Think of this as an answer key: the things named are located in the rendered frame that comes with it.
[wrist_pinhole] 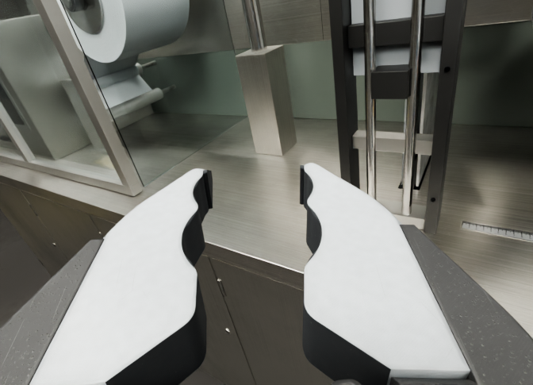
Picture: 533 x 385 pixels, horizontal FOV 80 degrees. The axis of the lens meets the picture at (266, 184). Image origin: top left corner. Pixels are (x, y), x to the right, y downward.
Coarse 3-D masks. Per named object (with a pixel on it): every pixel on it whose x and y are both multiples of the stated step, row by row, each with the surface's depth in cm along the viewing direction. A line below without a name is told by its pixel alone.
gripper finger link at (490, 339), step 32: (416, 256) 7; (448, 256) 7; (448, 288) 7; (480, 288) 7; (448, 320) 6; (480, 320) 6; (512, 320) 6; (480, 352) 5; (512, 352) 5; (416, 384) 5; (448, 384) 5; (480, 384) 5; (512, 384) 5
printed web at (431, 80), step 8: (424, 80) 54; (432, 80) 60; (424, 88) 55; (432, 88) 61; (424, 96) 55; (432, 96) 63; (424, 104) 56; (432, 104) 65; (424, 112) 57; (432, 112) 67; (424, 120) 59; (432, 120) 69; (424, 128) 60; (432, 128) 71; (424, 160) 67; (424, 168) 69; (416, 176) 64; (416, 184) 65
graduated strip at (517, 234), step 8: (464, 224) 54; (472, 224) 54; (480, 224) 54; (488, 232) 52; (496, 232) 52; (504, 232) 51; (512, 232) 51; (520, 232) 51; (528, 232) 50; (528, 240) 49
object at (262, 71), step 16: (256, 0) 73; (256, 16) 74; (256, 32) 76; (256, 48) 78; (272, 48) 78; (240, 64) 79; (256, 64) 77; (272, 64) 77; (240, 80) 82; (256, 80) 79; (272, 80) 78; (256, 96) 82; (272, 96) 80; (288, 96) 86; (256, 112) 85; (272, 112) 82; (288, 112) 87; (256, 128) 88; (272, 128) 85; (288, 128) 88; (256, 144) 91; (272, 144) 88; (288, 144) 90
